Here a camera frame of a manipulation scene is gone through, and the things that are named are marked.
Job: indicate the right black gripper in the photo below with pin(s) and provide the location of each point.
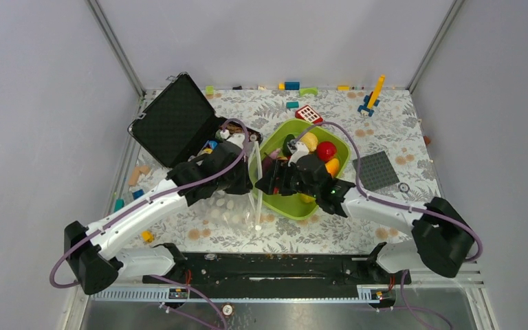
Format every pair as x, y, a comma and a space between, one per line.
282, 169

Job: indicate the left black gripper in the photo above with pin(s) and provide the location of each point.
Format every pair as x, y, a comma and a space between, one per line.
246, 184

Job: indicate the clear zip top bag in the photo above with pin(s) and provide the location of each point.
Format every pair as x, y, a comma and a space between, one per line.
237, 212

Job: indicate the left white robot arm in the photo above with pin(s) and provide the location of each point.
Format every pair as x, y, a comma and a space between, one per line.
98, 254

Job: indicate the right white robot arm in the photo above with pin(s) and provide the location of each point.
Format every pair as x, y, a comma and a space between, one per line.
439, 238

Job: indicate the orange toy mango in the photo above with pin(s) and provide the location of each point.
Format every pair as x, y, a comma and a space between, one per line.
333, 166

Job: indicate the red toy apple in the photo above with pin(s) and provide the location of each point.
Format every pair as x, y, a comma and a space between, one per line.
326, 151

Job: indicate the yellow toy lemon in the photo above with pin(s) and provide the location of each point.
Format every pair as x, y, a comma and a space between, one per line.
310, 141

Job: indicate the green plastic tray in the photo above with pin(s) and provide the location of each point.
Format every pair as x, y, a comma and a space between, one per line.
293, 207

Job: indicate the red white toy block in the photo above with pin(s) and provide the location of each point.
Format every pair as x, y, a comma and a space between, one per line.
308, 114

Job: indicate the grey lego baseplate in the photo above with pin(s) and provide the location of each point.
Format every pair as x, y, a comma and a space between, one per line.
376, 171

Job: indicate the teal small block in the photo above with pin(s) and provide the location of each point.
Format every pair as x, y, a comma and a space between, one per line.
292, 105

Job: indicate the black poker chip case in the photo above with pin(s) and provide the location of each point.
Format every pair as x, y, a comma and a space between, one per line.
178, 123

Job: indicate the green arch block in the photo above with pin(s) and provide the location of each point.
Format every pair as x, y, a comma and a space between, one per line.
308, 91

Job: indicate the blue lego brick back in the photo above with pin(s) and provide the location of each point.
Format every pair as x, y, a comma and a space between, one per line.
291, 85

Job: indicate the light green cube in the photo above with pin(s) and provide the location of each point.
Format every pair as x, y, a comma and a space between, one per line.
210, 90

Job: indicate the yellow blue block tower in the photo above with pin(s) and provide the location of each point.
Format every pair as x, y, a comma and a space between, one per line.
372, 100

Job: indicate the peach wooden block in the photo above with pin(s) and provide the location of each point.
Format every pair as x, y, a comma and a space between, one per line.
136, 173

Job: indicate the small yellow block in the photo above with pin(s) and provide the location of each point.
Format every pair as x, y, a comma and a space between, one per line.
147, 236

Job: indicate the teal block left edge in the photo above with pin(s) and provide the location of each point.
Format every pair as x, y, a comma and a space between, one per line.
119, 204

